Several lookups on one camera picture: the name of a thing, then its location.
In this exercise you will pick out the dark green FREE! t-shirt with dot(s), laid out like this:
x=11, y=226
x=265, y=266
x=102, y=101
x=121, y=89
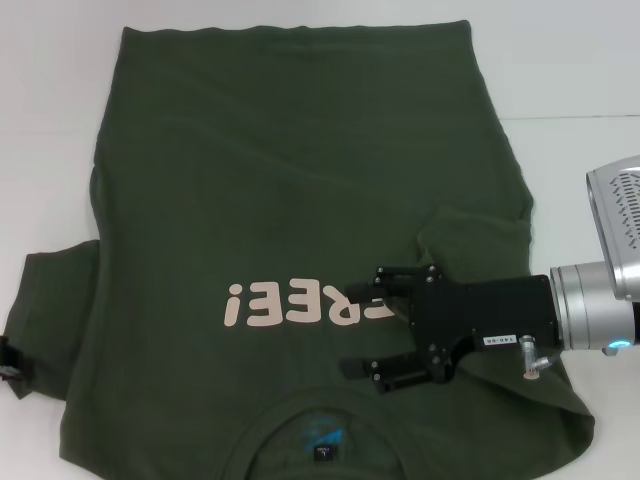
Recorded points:
x=250, y=175

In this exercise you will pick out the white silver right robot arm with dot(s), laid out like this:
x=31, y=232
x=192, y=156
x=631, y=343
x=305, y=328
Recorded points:
x=590, y=310

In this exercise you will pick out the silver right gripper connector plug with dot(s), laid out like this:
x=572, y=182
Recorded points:
x=529, y=360

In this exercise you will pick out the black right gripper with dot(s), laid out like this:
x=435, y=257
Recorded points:
x=490, y=310

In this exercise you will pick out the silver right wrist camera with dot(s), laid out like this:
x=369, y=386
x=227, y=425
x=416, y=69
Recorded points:
x=617, y=225

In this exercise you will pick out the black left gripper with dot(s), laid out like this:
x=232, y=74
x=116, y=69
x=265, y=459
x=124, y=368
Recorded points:
x=6, y=352

